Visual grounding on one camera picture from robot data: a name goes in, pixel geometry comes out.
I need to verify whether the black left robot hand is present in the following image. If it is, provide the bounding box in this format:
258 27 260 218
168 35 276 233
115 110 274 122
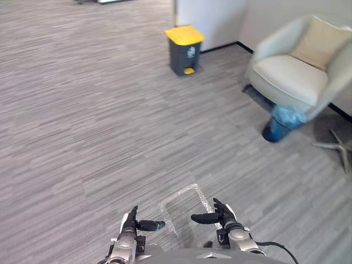
120 205 166 233

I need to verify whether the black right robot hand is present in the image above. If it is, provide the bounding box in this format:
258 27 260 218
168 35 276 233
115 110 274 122
190 197 238 229

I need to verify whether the grey robot torso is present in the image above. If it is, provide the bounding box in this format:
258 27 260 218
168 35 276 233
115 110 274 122
136 245 289 264

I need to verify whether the bin with blue bag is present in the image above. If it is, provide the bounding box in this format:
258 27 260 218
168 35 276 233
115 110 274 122
262 104 307 143

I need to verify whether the metal chair base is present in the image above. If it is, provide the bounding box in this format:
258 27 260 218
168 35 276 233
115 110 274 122
311 128 352 175

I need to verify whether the white armchair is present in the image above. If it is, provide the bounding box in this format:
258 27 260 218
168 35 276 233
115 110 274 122
246 14 352 122

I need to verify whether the grey bin with yellow lid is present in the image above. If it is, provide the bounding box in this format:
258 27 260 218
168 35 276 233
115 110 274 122
164 24 206 77

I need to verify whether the beige cushion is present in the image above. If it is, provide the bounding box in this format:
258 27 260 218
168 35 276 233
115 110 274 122
288 15 352 72

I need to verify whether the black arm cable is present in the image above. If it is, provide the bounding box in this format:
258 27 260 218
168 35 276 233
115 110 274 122
254 241 299 264

